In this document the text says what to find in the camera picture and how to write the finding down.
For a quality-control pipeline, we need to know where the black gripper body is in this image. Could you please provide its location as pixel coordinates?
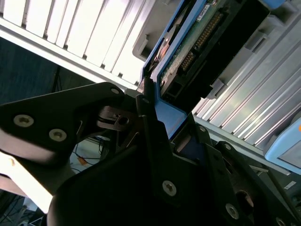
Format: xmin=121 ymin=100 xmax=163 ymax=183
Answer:
xmin=46 ymin=141 xmax=230 ymax=226

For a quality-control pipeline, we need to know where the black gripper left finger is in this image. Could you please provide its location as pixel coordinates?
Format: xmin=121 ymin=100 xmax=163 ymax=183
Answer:
xmin=0 ymin=77 xmax=181 ymax=204

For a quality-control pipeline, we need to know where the hard disk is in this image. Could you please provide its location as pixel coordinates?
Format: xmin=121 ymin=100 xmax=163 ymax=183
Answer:
xmin=138 ymin=0 xmax=273 ymax=148

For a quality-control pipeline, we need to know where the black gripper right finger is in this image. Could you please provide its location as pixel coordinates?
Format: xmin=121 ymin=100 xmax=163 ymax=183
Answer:
xmin=175 ymin=113 xmax=301 ymax=226

